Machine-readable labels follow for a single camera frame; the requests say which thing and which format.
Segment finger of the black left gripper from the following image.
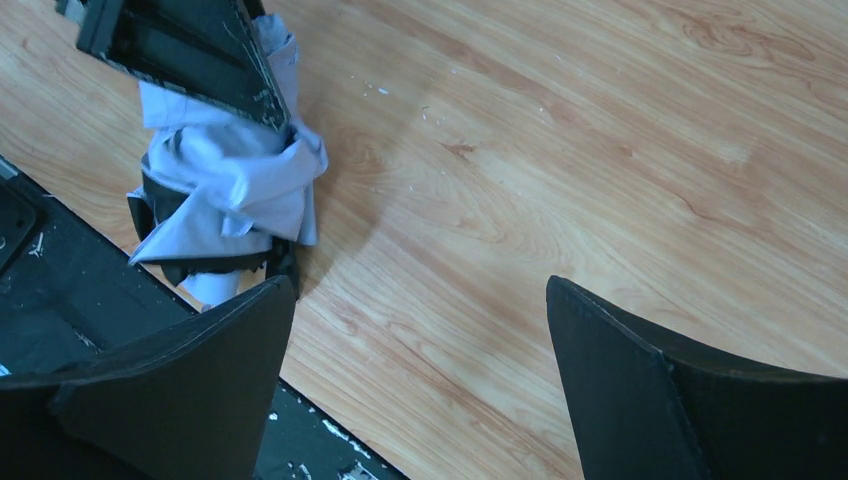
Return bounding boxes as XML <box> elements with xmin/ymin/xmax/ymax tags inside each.
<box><xmin>56</xmin><ymin>0</ymin><xmax>290</xmax><ymax>131</ymax></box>

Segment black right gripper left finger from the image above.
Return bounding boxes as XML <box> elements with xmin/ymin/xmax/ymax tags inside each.
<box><xmin>1</xmin><ymin>276</ymin><xmax>295</xmax><ymax>479</ymax></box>

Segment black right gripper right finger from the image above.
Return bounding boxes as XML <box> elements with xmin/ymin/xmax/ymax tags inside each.
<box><xmin>546</xmin><ymin>276</ymin><xmax>847</xmax><ymax>479</ymax></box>

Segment lavender folding umbrella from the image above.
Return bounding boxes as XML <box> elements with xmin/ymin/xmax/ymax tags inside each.
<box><xmin>127</xmin><ymin>14</ymin><xmax>329</xmax><ymax>306</ymax></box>

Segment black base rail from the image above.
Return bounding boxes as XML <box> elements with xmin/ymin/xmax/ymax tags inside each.
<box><xmin>1</xmin><ymin>162</ymin><xmax>400</xmax><ymax>479</ymax></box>

